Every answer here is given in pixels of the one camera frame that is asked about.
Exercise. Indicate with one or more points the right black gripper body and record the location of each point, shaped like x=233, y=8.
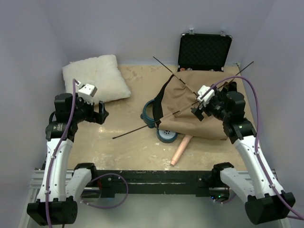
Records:
x=215, y=107

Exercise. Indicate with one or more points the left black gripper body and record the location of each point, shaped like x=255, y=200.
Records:
x=85, y=110

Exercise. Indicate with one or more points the tan fabric pet tent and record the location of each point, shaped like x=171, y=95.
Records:
x=175, y=95

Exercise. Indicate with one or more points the black tent pole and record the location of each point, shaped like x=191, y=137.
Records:
x=192, y=90
x=214, y=86

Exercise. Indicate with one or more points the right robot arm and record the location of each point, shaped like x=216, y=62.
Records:
x=264, y=198

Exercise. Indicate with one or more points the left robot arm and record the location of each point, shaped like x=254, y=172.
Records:
x=57, y=200

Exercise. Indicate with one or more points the teal double pet bowl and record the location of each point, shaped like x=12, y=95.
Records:
x=147, y=116

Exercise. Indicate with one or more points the white fluffy pillow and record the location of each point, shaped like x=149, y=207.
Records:
x=101, y=72

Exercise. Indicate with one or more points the black poker chip case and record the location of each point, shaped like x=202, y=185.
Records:
x=205, y=52

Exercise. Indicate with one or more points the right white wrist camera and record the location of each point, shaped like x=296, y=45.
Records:
x=205, y=94

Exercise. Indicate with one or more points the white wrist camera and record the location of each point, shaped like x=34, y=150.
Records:
x=205, y=94
x=87, y=90

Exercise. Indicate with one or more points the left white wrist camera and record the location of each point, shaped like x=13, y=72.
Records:
x=87, y=90

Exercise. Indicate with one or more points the beige plastic handle toy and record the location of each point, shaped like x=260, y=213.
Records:
x=181, y=148

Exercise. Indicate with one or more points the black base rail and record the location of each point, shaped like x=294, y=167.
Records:
x=198, y=183

